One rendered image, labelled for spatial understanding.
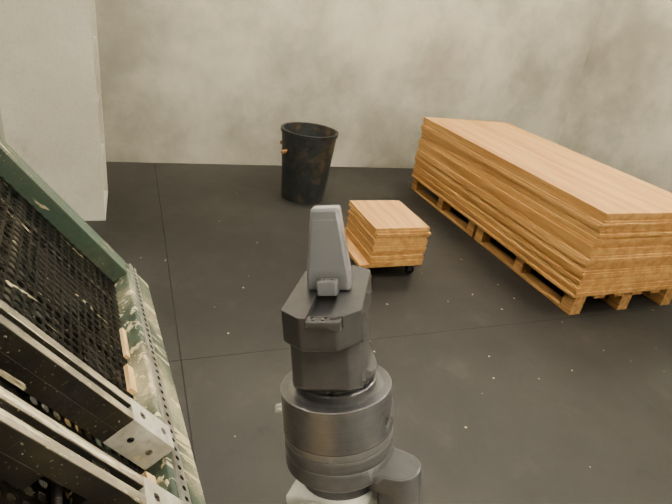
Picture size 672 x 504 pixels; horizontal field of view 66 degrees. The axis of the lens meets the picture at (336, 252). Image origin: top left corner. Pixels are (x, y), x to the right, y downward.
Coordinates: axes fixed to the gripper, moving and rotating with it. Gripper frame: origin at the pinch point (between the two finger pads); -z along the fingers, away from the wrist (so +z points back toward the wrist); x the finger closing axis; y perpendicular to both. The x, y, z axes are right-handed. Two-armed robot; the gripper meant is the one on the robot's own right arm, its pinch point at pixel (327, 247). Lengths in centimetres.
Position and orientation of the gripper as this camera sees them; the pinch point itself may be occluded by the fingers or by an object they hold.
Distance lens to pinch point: 37.8
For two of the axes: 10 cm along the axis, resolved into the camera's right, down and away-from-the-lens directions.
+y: -9.9, 0.2, 1.4
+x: -1.3, 2.6, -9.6
